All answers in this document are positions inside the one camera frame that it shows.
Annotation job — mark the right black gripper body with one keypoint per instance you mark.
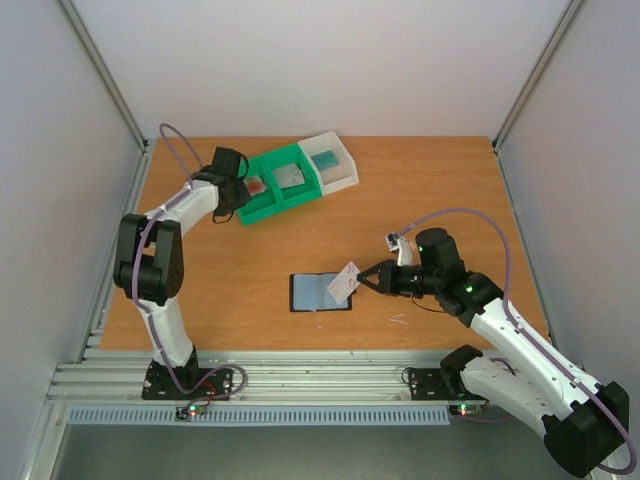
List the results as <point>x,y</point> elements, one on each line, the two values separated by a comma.
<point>388,277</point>

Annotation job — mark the black leather card holder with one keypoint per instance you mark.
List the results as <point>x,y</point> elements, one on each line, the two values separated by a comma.
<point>308,294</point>

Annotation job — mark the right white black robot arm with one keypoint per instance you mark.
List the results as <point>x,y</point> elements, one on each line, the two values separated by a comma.
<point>580,420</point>

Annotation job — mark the teal card in bin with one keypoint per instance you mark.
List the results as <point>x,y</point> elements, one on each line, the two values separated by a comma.
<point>325,160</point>

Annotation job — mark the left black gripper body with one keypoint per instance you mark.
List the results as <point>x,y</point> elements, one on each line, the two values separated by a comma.
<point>240,198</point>

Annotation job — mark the white bin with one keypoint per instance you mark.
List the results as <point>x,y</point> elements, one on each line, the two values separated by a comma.
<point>341,177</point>

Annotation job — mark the small circuit board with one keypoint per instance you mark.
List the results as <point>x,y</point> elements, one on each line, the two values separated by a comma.
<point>190,412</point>
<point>465,410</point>

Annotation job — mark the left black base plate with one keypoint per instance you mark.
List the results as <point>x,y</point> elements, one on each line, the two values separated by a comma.
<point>159,385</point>

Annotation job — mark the green bin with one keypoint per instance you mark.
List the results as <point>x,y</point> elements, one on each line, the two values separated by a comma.
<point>307,192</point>
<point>267,204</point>

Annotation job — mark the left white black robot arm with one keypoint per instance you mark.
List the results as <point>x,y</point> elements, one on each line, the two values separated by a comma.
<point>149,268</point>

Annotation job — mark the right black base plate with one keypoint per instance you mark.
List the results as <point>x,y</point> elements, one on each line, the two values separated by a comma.
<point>430,384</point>

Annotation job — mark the cherry blossom card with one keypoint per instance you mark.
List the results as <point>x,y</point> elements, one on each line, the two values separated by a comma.
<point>288,176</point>
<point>344,284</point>

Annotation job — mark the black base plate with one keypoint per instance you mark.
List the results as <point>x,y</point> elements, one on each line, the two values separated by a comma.
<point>159,385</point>
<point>430,384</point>

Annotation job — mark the left small circuit board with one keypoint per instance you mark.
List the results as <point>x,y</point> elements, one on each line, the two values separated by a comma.
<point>190,412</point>

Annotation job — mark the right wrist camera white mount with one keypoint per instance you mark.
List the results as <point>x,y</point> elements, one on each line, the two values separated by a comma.
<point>401,247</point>

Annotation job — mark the right small circuit board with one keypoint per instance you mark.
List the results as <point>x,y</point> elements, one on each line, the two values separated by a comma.
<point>465,410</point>

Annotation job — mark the aluminium frame rail front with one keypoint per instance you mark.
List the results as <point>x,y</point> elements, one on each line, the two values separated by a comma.
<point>351,377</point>

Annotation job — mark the grey slotted cable duct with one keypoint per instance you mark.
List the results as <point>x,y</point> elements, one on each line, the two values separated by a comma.
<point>262,416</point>

